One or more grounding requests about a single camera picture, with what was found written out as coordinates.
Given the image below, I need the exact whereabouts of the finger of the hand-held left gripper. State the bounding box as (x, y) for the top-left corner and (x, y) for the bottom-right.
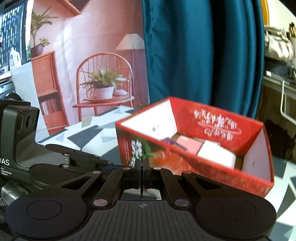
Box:
(45, 144), (101, 163)
(60, 162), (126, 177)

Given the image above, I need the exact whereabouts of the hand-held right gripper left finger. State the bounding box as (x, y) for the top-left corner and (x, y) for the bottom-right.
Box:
(59, 158), (142, 208)

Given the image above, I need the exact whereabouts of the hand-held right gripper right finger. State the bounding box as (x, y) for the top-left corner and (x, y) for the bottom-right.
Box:
(142, 158), (223, 208)

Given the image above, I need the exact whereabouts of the pink case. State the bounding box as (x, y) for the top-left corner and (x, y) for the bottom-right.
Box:
(176, 136), (205, 155)

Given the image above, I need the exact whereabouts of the white box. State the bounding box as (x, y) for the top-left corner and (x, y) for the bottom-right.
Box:
(197, 141), (237, 169)

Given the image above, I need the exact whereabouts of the red strawberry print cardboard box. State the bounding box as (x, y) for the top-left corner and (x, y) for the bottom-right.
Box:
(115, 97), (275, 198)

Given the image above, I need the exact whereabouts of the geometric patterned tablecloth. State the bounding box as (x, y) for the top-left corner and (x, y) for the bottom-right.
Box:
(35, 105), (296, 241)

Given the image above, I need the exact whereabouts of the white plastic jug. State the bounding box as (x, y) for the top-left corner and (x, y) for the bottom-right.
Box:
(9, 47), (22, 70)

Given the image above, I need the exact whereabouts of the dark patterned window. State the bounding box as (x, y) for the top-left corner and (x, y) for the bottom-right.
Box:
(0, 0), (28, 67)

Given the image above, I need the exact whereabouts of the printed room scene backdrop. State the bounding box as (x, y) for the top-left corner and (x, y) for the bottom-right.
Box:
(25, 0), (151, 137)

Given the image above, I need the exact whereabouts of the teal curtain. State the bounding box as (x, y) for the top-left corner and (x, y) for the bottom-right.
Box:
(141, 0), (265, 121)

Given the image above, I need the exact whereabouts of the dark topped vanity desk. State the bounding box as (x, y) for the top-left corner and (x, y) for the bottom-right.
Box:
(262, 74), (296, 160)

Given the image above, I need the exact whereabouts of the black bag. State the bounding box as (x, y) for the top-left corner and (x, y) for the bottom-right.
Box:
(264, 59), (296, 77)

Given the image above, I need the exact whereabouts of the yellow curtain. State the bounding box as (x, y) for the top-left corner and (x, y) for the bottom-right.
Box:
(264, 0), (270, 26)

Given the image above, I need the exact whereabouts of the bunch of makeup brushes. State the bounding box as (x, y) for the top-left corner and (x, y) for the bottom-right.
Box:
(286, 22), (296, 39)

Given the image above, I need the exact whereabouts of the white wire hanging basket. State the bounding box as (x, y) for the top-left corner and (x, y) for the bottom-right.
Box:
(280, 80), (296, 116)

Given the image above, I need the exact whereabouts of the beige drawstring bag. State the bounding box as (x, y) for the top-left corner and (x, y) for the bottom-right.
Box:
(264, 27), (295, 62)

